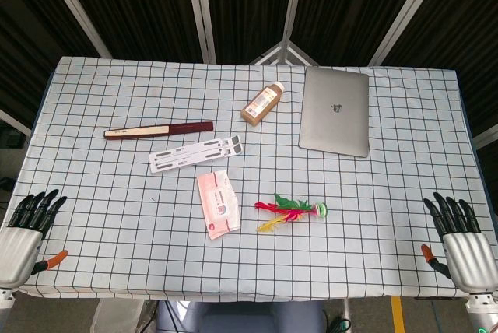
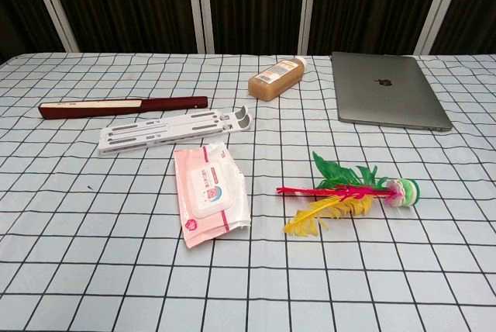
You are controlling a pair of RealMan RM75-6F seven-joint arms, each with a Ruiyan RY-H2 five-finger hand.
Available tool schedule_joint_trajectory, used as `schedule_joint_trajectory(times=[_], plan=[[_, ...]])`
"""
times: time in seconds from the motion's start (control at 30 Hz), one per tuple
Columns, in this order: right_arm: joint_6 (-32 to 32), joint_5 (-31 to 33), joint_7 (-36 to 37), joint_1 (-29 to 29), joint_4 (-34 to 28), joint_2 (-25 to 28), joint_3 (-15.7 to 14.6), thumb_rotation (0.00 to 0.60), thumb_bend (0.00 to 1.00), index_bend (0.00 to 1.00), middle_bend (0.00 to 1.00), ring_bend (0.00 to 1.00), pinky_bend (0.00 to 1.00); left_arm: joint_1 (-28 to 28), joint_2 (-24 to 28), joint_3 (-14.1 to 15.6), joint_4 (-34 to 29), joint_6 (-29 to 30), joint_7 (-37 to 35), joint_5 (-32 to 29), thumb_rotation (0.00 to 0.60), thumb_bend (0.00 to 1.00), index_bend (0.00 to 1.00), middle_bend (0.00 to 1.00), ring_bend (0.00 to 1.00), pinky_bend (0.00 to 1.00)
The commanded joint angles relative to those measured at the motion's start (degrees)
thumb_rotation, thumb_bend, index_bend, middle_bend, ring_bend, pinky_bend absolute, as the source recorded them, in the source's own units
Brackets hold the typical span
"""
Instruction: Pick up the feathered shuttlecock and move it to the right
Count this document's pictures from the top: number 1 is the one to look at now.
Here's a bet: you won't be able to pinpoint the dark red folded fan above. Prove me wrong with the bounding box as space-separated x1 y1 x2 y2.
103 121 215 141

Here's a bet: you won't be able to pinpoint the grey closed laptop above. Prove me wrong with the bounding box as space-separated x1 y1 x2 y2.
298 66 370 159

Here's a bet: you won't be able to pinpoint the checked light blue tablecloth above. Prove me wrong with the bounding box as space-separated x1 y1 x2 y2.
0 55 498 303

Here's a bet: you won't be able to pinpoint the black folding screen panels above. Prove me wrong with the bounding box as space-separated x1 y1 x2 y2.
0 0 498 147

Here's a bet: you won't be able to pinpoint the brown juice bottle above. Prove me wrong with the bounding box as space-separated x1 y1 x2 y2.
240 81 286 127

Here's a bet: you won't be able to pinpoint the white folding laptop stand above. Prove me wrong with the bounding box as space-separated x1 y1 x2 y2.
148 134 244 175

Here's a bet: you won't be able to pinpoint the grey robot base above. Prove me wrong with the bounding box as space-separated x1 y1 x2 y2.
154 300 325 333

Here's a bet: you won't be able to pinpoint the pink wet wipes pack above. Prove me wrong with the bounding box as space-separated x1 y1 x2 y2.
196 170 241 240

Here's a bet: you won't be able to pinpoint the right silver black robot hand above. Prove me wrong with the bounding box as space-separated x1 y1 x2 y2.
420 191 498 295

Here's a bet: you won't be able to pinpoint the colourful feather shuttlecock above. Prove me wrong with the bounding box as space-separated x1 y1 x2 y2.
254 193 329 232

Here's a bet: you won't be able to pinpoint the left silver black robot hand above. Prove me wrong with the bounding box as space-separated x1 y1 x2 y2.
0 188 69 289

